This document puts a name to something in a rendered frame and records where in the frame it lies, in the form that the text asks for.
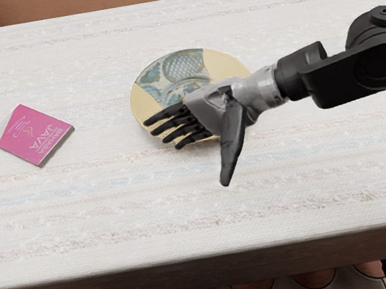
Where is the pink paperback book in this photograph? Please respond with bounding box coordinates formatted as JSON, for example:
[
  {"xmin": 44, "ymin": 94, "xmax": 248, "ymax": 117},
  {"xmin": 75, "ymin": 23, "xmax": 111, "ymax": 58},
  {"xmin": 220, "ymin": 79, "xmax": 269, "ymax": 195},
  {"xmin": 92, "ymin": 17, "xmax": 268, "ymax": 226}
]
[{"xmin": 0, "ymin": 95, "xmax": 81, "ymax": 175}]

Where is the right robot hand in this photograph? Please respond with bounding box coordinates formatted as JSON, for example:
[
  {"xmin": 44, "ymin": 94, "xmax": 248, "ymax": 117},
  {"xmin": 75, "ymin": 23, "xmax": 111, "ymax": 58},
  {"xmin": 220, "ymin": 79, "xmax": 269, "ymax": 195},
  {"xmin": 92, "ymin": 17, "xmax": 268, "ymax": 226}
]
[{"xmin": 137, "ymin": 62, "xmax": 303, "ymax": 200}]

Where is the yellow patterned plate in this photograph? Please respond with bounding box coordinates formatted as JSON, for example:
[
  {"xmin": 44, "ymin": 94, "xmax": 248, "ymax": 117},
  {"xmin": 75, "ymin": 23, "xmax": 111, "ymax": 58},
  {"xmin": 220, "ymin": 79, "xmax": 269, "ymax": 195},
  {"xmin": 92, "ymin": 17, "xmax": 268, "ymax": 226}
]
[{"xmin": 123, "ymin": 40, "xmax": 262, "ymax": 153}]

